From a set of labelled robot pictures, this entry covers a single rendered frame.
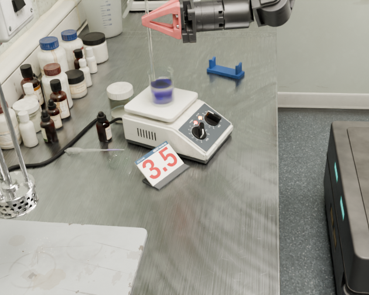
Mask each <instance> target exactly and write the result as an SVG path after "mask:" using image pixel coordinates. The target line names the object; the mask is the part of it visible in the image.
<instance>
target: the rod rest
mask: <svg viewBox="0 0 369 295"><path fill-rule="evenodd" d="M207 72H208V73H213V74H218V75H221V76H225V77H230V78H234V79H238V80H239V79H240V78H241V77H242V76H244V74H245V71H242V62H239V65H236V66H235V69H233V68H228V67H224V66H219V65H216V57H215V56H214V57H213V58H212V60H211V59H210V60H209V67H208V68H207Z"/></svg>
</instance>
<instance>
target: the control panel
mask: <svg viewBox="0 0 369 295"><path fill-rule="evenodd" d="M207 111H211V112H213V113H215V114H217V115H219V114H218V113H217V112H216V111H214V110H213V109H211V108H210V107H209V106H208V105H206V104H205V103H204V104H203V105H202V106H201V107H200V108H199V109H198V110H197V111H196V112H195V113H194V114H193V115H192V116H191V117H190V118H189V119H188V120H187V121H186V122H185V123H184V124H183V125H182V126H181V127H180V128H179V129H178V131H179V132H181V133H182V134H184V136H186V137H187V138H189V139H190V140H191V141H192V142H194V143H195V144H196V145H197V146H199V147H200V148H202V149H203V150H204V151H205V152H207V151H208V150H209V149H210V148H211V147H212V145H213V144H214V143H215V142H216V140H217V139H218V138H219V137H220V136H221V135H222V134H223V132H224V131H225V130H226V129H227V128H228V127H229V126H230V124H231V123H230V122H229V121H227V120H226V119H225V118H223V117H222V116H221V115H219V116H221V120H220V122H219V123H218V125H216V126H212V125H209V124H208V123H207V122H206V121H205V118H204V117H205V115H206V113H207ZM199 116H201V117H202V119H199ZM194 121H197V124H195V123H194ZM201 122H202V123H204V130H205V131H206V133H207V136H206V138H205V139H198V138H196V137H194V136H193V134H192V129H193V128H194V127H195V126H198V125H199V124H200V123H201Z"/></svg>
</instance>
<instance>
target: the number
mask: <svg viewBox="0 0 369 295"><path fill-rule="evenodd" d="M180 162H181V161H180V159H179V158H178V157H177V156H176V154H175V153H174V151H173V150H172V149H171V148H170V146H169V145H166V146H164V147H163V148H161V149H160V150H158V151H157V152H156V153H154V154H153V155H151V156H149V157H148V158H147V159H145V160H144V161H143V162H141V163H140V164H138V165H139V166H140V168H141V169H142V170H143V172H144V173H145V174H146V175H147V177H148V178H149V179H150V181H151V182H152V183H153V182H154V181H155V180H157V179H158V178H160V177H161V176H162V175H164V174H165V173H166V172H167V171H169V170H170V169H172V168H173V167H175V166H176V165H177V164H179V163H180Z"/></svg>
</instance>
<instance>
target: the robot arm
mask: <svg viewBox="0 0 369 295"><path fill-rule="evenodd" d="M294 3H295V0H211V1H196V2H193V0H170V1H168V2H167V3H165V4H163V5H162V6H160V7H158V8H157V9H155V10H153V11H151V12H150V13H149V15H147V16H146V15H144V16H142V25H143V26H146V27H148V28H151V29H154V30H157V31H159V32H162V33H164V34H166V35H169V36H171V37H174V38H176V39H182V40H183V43H196V32H208V31H216V30H231V29H246V28H249V26H250V23H251V22H254V16H255V19H256V21H257V25H258V27H261V26H266V25H268V26H271V27H278V26H282V25H284V24H285V23H286V22H287V21H288V20H289V18H290V16H291V13H292V9H293V6H294ZM183 12H184V15H183ZM170 13H172V16H173V23H172V24H168V23H162V22H155V21H152V20H153V19H156V18H158V17H161V16H164V15H167V14H170ZM253 13H254V14H253ZM184 23H185V24H184Z"/></svg>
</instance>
